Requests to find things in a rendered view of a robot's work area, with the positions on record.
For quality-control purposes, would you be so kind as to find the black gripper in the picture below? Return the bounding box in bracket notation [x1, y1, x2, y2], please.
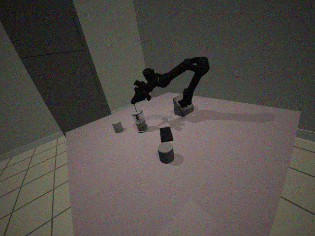
[132, 83, 153, 103]

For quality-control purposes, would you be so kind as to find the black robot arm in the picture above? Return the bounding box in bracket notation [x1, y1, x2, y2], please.
[134, 57, 210, 108]

